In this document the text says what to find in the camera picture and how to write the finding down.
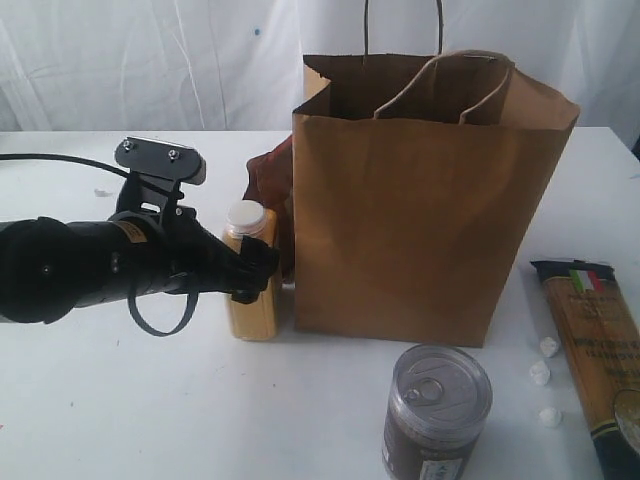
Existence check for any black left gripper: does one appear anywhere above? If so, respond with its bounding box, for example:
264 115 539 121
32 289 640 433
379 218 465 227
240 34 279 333
64 173 280 305

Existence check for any yellow grain bottle white cap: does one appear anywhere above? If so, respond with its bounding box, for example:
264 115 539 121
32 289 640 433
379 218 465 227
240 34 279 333
222 200 282 341

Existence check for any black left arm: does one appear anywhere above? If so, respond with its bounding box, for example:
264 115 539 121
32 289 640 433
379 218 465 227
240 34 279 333
1 174 280 337

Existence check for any brown coffee pouch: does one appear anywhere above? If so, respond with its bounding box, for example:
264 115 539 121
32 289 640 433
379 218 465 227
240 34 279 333
243 135 295 283

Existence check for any brown paper bag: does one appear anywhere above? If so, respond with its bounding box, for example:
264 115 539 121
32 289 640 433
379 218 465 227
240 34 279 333
291 0 581 350

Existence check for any brown can silver lid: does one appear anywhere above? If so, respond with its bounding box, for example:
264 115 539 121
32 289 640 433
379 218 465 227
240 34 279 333
382 344 493 479

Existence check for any spaghetti packet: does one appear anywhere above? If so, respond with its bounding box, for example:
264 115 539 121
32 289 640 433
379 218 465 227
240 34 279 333
531 260 639 479

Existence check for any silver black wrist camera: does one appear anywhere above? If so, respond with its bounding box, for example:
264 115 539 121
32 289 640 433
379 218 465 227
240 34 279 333
114 136 206 185

